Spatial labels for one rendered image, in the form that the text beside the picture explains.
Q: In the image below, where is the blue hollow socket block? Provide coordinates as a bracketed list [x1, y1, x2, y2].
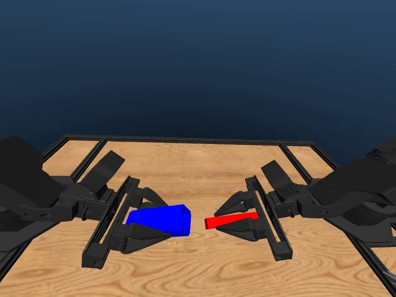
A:
[126, 204, 192, 238]

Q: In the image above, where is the thin red peg bar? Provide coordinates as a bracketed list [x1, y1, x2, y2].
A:
[204, 212, 259, 231]

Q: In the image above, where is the black table frame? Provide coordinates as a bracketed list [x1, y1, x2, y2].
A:
[0, 134, 396, 297]

